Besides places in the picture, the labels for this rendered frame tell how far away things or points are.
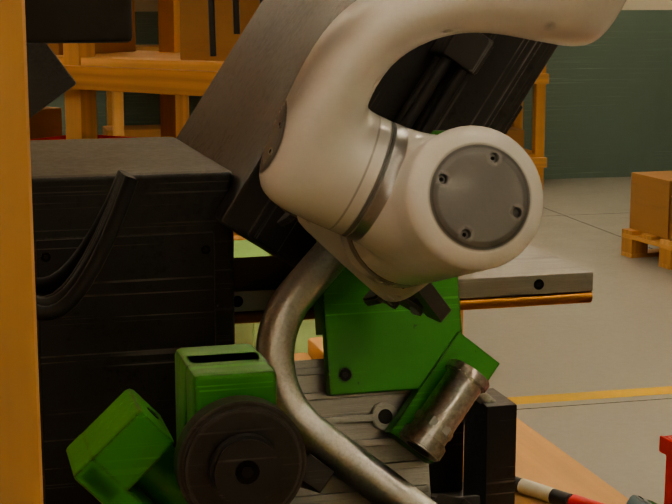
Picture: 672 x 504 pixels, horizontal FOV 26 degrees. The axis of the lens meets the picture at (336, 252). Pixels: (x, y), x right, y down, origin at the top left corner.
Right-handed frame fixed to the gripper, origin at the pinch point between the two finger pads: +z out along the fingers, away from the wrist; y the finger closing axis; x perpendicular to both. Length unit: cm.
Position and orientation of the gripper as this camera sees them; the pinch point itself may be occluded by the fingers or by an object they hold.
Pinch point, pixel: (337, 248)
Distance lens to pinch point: 113.3
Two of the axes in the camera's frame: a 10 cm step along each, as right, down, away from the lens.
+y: -7.3, -6.7, -1.3
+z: -2.6, 0.9, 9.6
